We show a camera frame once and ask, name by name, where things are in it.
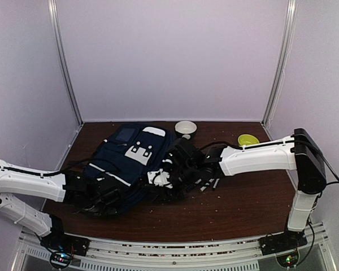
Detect navy blue student backpack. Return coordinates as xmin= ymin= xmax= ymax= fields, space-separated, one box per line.
xmin=84 ymin=123 xmax=174 ymax=216

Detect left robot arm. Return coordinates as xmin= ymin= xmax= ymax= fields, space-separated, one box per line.
xmin=0 ymin=156 xmax=132 ymax=251

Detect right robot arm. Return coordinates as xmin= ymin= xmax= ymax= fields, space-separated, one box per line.
xmin=163 ymin=128 xmax=334 ymax=250

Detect white marker red cap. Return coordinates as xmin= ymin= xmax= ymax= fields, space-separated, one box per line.
xmin=212 ymin=178 xmax=220 ymax=191

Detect black and white bowl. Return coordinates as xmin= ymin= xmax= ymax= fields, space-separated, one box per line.
xmin=175 ymin=120 xmax=197 ymax=140

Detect lime green bowl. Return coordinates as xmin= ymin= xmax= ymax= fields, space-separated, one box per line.
xmin=237 ymin=134 xmax=259 ymax=146

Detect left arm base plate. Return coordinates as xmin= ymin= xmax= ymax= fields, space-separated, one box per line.
xmin=40 ymin=235 xmax=90 ymax=256

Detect front aluminium rail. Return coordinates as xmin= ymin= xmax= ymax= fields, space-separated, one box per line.
xmin=11 ymin=222 xmax=337 ymax=271

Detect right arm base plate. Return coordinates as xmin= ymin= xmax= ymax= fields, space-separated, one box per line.
xmin=258 ymin=232 xmax=307 ymax=256

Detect left aluminium frame post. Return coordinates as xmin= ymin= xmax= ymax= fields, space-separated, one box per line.
xmin=48 ymin=0 xmax=84 ymax=126

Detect aluminium frame post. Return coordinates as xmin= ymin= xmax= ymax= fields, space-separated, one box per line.
xmin=262 ymin=0 xmax=298 ymax=128
xmin=48 ymin=0 xmax=84 ymax=126

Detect right aluminium frame post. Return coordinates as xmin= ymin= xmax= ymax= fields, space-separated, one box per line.
xmin=262 ymin=0 xmax=298 ymax=128

